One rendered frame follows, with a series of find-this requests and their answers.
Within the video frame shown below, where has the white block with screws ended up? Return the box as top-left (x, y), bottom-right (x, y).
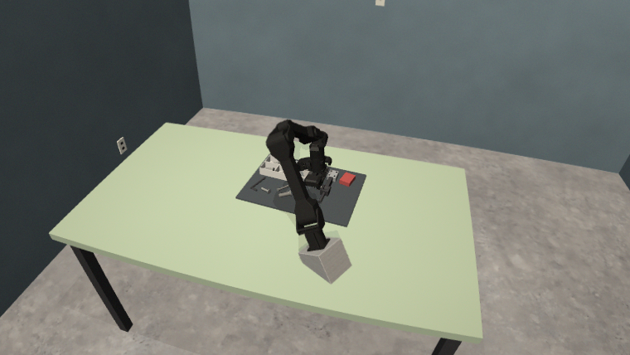
top-left (327, 170), bottom-right (339, 182)

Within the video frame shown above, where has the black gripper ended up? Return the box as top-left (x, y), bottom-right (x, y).
top-left (304, 155), bottom-right (332, 190)

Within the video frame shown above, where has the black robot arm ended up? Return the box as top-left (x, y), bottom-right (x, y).
top-left (266, 119), bottom-right (330, 251)

